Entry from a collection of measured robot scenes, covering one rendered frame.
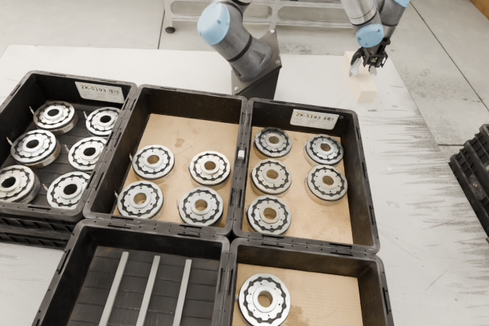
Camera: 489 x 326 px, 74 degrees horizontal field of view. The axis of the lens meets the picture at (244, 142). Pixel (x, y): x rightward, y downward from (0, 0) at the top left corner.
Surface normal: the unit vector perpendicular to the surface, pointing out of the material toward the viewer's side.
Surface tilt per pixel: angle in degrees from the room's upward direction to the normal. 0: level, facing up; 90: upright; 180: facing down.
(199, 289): 0
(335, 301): 0
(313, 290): 0
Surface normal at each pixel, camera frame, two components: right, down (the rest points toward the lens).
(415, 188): 0.08, -0.62
